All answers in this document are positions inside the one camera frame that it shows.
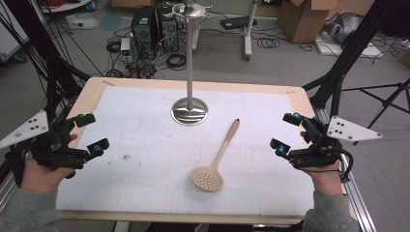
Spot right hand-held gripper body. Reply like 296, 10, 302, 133
287, 115, 384, 170

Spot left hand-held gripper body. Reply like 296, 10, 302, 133
0, 109, 90, 189

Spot beige slotted spoon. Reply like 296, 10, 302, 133
190, 118, 241, 192

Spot person's right hand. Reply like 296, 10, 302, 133
299, 130, 344, 196

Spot person's left hand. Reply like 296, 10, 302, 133
20, 133, 78, 194

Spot white grid mat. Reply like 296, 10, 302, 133
56, 85, 315, 217

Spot black tripod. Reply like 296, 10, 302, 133
341, 76, 410, 146

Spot small grey power supply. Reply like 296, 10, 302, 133
120, 37, 132, 64

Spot open cardboard box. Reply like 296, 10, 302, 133
278, 0, 339, 44

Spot white flat board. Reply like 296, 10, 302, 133
314, 32, 384, 60

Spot large black computer tower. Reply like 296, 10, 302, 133
130, 5, 160, 61

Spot grey rounded appliance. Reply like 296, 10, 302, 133
322, 12, 364, 44

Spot flat black device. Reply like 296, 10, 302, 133
220, 14, 258, 31

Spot white cabinet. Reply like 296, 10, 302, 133
0, 3, 30, 62

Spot white round table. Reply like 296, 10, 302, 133
38, 0, 93, 14

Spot metal utensil stand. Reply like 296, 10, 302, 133
162, 0, 214, 127

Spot slim black computer tower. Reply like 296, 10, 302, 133
158, 8, 180, 54

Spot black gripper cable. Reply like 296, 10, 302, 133
337, 148, 355, 184

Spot black frame with cables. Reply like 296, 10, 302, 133
0, 0, 91, 125

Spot aluminium rail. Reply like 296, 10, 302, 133
313, 105, 376, 232

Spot thin black cable coil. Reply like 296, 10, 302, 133
256, 37, 281, 49

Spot black frame posts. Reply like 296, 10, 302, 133
303, 0, 410, 119

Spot white stand post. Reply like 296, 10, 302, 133
244, 0, 259, 62

